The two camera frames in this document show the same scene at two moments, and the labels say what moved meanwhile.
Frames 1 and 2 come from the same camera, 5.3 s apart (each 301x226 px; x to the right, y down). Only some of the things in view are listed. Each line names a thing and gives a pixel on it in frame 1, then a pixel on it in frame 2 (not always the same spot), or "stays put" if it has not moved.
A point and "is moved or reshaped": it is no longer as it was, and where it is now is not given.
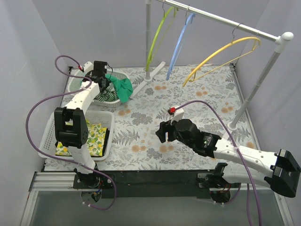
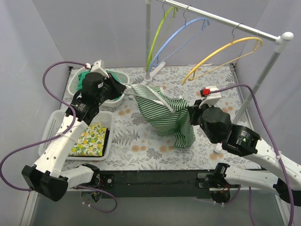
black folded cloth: x=107 y=133 stays put
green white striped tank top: x=109 y=94 is moved or reshaped
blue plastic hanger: x=192 y=15 to x=206 y=23
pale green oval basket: x=75 y=81 stays put
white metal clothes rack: x=281 y=41 stays put
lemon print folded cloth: x=96 y=141 stays put
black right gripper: x=168 y=131 to x=193 y=114
